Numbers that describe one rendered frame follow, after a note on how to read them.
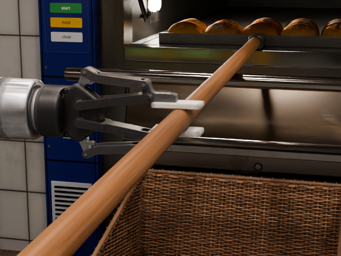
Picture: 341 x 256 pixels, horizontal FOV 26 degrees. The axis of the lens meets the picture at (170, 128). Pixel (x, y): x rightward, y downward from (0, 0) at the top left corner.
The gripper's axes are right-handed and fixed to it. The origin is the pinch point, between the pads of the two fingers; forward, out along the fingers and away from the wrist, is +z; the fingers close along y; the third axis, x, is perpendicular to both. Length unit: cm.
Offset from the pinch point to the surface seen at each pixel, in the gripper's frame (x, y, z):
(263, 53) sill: -89, 2, 3
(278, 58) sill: -89, 3, 7
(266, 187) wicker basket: -85, 36, 6
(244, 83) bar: -52, 4, 3
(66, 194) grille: -88, 43, -50
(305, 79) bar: -52, 2, 15
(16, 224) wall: -91, 55, -67
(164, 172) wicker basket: -87, 35, -22
